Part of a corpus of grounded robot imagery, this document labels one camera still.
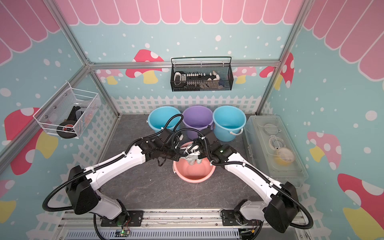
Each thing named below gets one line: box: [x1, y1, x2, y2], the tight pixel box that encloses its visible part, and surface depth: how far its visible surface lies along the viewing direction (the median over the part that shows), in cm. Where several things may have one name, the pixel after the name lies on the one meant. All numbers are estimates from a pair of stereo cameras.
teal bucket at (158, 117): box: [147, 106, 182, 134], surface depth 101 cm
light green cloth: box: [186, 145, 202, 166], surface depth 67 cm
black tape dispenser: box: [56, 105, 81, 139], surface depth 67 cm
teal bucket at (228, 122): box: [212, 105, 247, 142], surface depth 99 cm
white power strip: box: [173, 71, 221, 88], surface depth 89 cm
